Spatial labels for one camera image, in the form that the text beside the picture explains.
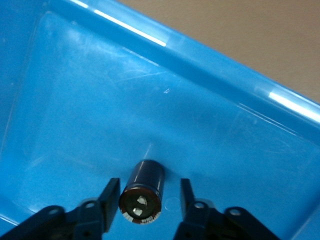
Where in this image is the blue plastic tray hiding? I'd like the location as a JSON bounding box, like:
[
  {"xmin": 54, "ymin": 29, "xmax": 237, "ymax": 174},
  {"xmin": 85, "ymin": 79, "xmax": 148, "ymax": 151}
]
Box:
[{"xmin": 0, "ymin": 0, "xmax": 320, "ymax": 240}]

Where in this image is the brown table cover mat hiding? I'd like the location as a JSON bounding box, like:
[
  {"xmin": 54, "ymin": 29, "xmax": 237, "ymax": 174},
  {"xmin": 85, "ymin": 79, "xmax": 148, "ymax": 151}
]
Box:
[{"xmin": 116, "ymin": 0, "xmax": 320, "ymax": 104}]

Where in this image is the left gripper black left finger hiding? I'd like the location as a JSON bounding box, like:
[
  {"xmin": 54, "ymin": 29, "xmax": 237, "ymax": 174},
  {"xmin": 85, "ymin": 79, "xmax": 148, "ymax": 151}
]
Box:
[{"xmin": 0, "ymin": 177, "xmax": 122, "ymax": 240}]

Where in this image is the black cylindrical capacitor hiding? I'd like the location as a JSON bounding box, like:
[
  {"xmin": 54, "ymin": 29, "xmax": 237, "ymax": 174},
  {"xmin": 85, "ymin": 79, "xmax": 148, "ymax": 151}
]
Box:
[{"xmin": 118, "ymin": 159, "xmax": 165, "ymax": 226}]

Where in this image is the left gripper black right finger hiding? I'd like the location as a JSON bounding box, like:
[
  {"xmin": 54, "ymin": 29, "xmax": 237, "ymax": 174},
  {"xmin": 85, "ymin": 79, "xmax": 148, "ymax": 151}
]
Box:
[{"xmin": 172, "ymin": 177, "xmax": 281, "ymax": 240}]

